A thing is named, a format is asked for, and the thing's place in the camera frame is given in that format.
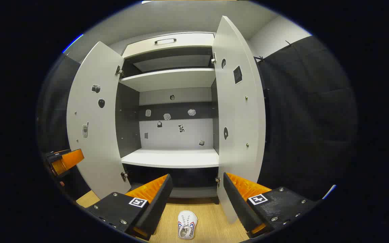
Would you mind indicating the light grey cabinet door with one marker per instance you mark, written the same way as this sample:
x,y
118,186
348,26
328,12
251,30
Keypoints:
x,y
238,111
93,152

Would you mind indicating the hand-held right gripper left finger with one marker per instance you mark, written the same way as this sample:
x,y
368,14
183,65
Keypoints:
x,y
157,206

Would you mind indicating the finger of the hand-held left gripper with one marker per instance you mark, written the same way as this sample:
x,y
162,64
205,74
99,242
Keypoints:
x,y
68,161

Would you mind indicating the metal door hinge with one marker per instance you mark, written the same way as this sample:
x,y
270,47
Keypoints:
x,y
213,58
217,181
124,176
119,71

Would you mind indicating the white shoe with striped side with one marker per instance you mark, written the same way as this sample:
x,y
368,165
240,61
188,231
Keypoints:
x,y
187,222

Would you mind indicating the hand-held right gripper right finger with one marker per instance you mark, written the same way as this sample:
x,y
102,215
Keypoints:
x,y
238,202

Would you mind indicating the white cabinet drawer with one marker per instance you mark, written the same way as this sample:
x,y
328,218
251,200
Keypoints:
x,y
181,42

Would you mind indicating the grey white shoe cabinet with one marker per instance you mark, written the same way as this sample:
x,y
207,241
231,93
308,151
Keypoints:
x,y
171,79

